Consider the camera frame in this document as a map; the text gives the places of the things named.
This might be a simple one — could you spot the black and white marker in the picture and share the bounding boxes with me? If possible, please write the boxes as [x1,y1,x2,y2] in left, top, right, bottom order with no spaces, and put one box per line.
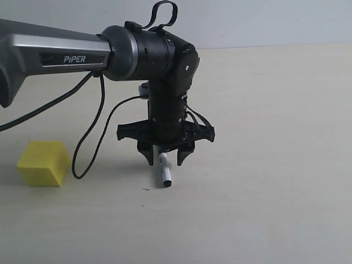
[158,148,172,188]

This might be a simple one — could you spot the yellow foam cube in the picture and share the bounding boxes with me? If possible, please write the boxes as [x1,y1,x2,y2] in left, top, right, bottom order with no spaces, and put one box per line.
[16,141,70,187]

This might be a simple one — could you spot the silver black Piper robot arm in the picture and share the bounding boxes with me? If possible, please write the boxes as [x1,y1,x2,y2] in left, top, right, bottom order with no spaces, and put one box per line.
[1,20,215,164]

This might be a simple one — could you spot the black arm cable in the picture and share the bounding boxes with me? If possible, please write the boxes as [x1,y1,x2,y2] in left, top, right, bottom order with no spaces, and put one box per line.
[0,71,95,132]

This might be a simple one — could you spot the thin black camera cable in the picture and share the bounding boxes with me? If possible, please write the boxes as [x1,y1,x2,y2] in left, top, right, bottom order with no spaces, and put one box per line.
[71,74,151,179]

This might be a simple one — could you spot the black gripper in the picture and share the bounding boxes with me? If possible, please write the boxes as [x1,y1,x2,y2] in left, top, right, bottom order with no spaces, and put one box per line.
[117,82,215,166]

